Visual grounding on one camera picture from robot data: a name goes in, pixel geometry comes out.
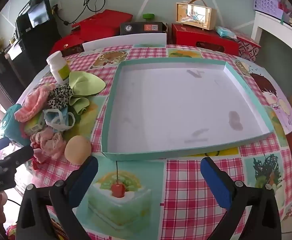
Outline checkered printed tablecloth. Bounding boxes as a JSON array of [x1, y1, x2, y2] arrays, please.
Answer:
[[16, 44, 292, 240]]

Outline low black cabinet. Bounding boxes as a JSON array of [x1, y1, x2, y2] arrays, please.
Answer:
[[0, 52, 26, 105]]

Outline black countertop appliance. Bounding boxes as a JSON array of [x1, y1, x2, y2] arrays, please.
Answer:
[[15, 0, 53, 34]]

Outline light blue wipes pack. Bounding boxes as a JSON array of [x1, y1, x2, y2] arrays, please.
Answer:
[[215, 26, 237, 39]]

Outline white pill bottle green label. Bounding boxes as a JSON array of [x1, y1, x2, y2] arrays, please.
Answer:
[[46, 51, 70, 85]]

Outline red patterned box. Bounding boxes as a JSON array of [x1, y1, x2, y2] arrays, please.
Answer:
[[232, 30, 261, 62]]

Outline dark red fuzzy hair tie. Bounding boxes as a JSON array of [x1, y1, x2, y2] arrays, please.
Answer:
[[31, 159, 45, 172]]

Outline pink white fuzzy socks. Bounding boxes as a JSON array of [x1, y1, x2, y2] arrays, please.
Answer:
[[14, 84, 56, 123]]

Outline beige oval sponge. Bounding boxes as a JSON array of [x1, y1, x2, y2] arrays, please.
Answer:
[[64, 135, 92, 165]]

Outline dark brown patterned box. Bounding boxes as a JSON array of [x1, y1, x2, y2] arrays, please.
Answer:
[[61, 45, 84, 57]]

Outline white chair backrest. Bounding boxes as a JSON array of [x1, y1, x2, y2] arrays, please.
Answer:
[[82, 32, 167, 53]]

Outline tall black cabinet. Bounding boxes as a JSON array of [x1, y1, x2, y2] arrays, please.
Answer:
[[7, 20, 63, 88]]

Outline teal fabric pouch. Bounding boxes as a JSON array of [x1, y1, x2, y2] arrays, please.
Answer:
[[0, 104, 33, 147]]

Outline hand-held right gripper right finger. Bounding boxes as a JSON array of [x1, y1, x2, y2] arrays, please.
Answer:
[[200, 156, 282, 240]]

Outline green tissue pack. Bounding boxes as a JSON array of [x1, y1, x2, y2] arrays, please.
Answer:
[[23, 116, 46, 137]]

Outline blue face mask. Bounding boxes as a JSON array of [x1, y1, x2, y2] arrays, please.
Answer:
[[42, 106, 76, 132]]

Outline leopard print scrunchie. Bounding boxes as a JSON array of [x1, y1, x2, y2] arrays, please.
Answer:
[[47, 86, 75, 110]]

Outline light green cloth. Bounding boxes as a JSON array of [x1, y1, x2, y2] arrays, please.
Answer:
[[67, 71, 106, 115]]

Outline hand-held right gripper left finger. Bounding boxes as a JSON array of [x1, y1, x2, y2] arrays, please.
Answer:
[[16, 156, 99, 240]]

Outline flat red gift box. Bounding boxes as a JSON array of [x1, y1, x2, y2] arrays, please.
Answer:
[[71, 9, 133, 42]]

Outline red box gold clasp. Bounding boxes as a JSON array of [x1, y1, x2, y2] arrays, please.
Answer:
[[50, 34, 86, 55]]

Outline black box orange label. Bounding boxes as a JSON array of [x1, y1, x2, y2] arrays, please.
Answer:
[[119, 21, 167, 36]]

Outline white shallow box teal rim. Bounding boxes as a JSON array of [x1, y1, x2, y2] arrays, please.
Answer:
[[101, 57, 276, 162]]

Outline white desk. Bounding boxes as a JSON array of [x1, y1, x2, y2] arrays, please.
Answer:
[[251, 10, 292, 63]]

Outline pink printed cloth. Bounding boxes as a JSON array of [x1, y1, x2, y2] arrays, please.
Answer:
[[30, 127, 68, 164]]

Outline red gift box right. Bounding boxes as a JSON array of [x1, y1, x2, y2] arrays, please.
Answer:
[[171, 23, 240, 55]]

